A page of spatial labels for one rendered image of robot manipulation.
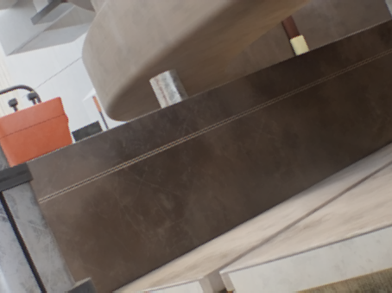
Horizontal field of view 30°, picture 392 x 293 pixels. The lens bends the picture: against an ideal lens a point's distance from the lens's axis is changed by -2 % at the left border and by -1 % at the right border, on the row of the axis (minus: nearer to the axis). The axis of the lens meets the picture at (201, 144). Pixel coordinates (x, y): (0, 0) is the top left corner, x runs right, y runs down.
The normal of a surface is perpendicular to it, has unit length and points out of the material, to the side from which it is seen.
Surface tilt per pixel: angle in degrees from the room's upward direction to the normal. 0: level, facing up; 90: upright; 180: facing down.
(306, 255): 90
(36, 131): 97
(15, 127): 97
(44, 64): 90
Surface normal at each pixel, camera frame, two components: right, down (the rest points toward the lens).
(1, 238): 0.72, -0.34
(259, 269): -0.65, 0.29
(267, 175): 0.48, -0.23
